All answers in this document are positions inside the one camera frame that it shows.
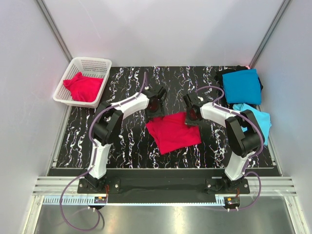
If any folded light blue t shirt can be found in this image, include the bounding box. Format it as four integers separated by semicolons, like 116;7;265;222
233;103;272;146

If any white plastic basket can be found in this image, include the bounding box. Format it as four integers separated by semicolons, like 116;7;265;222
53;57;112;108

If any right aluminium corner post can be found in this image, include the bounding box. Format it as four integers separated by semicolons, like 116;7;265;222
249;0;292;68

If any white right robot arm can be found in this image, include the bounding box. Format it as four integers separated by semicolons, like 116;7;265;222
183;93;265;193

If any folded teal t shirt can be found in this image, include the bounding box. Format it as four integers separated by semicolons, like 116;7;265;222
222;68;263;105

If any red t shirt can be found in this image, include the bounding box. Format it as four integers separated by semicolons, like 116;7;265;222
146;112;201;155
63;72;103;102

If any red t shirt in basket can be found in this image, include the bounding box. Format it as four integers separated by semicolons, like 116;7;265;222
63;72;103;102

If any aluminium frame rail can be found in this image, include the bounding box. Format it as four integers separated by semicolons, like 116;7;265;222
33;176;296;196

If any left aluminium corner post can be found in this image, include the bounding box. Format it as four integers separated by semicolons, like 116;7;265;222
34;0;73;62

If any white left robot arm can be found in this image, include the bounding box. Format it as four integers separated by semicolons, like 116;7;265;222
84;85;167;193

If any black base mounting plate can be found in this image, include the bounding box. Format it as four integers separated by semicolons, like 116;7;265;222
78;168;250;205

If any aluminium corner post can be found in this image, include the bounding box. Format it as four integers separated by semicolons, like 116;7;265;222
34;0;73;62
249;0;292;68

